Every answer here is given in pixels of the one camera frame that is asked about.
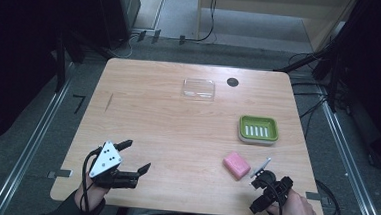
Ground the grey table bracket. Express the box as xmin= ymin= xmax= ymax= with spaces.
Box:
xmin=304 ymin=191 xmax=324 ymax=202
xmin=47 ymin=168 xmax=74 ymax=180

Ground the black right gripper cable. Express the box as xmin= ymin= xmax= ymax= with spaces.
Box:
xmin=261 ymin=178 xmax=288 ymax=215

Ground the green soap dish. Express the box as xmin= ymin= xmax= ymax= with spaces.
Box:
xmin=236 ymin=113 xmax=281 ymax=147

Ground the black floor cables bundle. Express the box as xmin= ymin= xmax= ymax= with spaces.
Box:
xmin=283 ymin=51 xmax=336 ymax=140

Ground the black floor cable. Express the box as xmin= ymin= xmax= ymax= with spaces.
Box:
xmin=311 ymin=178 xmax=344 ymax=215

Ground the black metal stand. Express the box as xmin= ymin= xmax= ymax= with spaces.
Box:
xmin=50 ymin=28 xmax=117 ymax=97

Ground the clear plastic lid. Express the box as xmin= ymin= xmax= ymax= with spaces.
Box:
xmin=180 ymin=77 xmax=217 ymax=102

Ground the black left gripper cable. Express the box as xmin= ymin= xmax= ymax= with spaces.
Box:
xmin=79 ymin=145 xmax=105 ymax=215

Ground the black tripod stand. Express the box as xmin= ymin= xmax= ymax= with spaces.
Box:
xmin=271 ymin=0 xmax=369 ymax=116

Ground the white cable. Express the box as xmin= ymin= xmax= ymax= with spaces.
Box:
xmin=109 ymin=32 xmax=141 ymax=60

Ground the light wooden shelf unit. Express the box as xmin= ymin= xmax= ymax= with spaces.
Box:
xmin=194 ymin=0 xmax=358 ymax=55

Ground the black hanging cable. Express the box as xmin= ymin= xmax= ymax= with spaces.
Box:
xmin=183 ymin=0 xmax=219 ymax=45

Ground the person's right hand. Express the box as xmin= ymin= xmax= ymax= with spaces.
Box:
xmin=265 ymin=186 xmax=320 ymax=215

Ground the person's left hand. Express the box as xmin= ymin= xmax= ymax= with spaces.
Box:
xmin=73 ymin=174 xmax=111 ymax=214

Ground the metal floor rail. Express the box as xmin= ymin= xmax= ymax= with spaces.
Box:
xmin=0 ymin=57 xmax=75 ymax=215
xmin=308 ymin=83 xmax=381 ymax=215

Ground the pink soap bar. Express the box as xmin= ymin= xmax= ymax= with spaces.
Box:
xmin=221 ymin=151 xmax=253 ymax=182

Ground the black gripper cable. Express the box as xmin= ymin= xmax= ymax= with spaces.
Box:
xmin=261 ymin=178 xmax=288 ymax=215
xmin=79 ymin=145 xmax=105 ymax=215

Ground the black cabinet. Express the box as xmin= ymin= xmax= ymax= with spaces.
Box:
xmin=91 ymin=0 xmax=143 ymax=52

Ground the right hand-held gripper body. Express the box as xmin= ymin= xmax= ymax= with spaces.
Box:
xmin=248 ymin=155 xmax=287 ymax=205

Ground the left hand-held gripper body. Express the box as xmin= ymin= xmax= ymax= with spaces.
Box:
xmin=87 ymin=138 xmax=142 ymax=191

